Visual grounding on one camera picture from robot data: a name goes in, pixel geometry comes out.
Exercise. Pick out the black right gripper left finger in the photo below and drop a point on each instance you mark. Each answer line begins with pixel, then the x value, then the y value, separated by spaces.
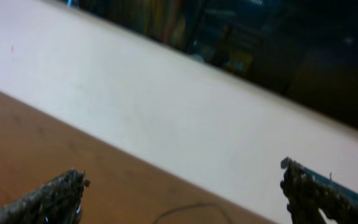
pixel 57 201

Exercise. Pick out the white partition panel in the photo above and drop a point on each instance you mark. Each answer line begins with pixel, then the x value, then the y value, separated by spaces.
pixel 185 117

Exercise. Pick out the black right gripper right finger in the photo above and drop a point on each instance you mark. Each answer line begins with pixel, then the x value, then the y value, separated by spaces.
pixel 311 195

